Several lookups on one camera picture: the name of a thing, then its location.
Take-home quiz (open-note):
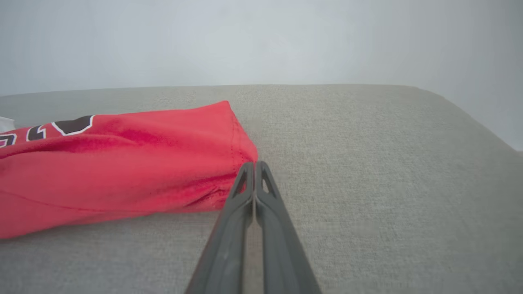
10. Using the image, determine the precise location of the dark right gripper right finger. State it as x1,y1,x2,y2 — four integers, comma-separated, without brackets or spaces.
254,160,321,294

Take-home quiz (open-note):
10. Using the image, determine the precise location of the grey fabric sofa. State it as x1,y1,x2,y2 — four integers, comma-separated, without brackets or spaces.
0,84,523,294

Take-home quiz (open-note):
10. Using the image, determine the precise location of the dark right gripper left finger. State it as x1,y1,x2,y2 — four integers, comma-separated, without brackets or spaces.
185,162,255,294

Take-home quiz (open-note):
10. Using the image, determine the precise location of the red jersey with number print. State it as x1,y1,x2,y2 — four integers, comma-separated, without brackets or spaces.
0,100,259,240

